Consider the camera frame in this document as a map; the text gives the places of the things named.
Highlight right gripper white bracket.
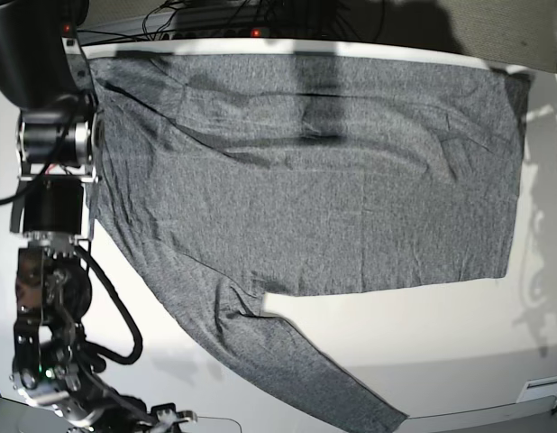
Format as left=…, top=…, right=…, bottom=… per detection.
left=57, top=396, right=198, bottom=432

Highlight grey long-sleeve T-shirt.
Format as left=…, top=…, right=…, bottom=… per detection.
left=89, top=53, right=530, bottom=432

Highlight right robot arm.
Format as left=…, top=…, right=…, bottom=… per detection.
left=0, top=1, right=197, bottom=432

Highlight black power strip with LED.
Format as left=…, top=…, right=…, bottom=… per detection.
left=155, top=14, right=333, bottom=41

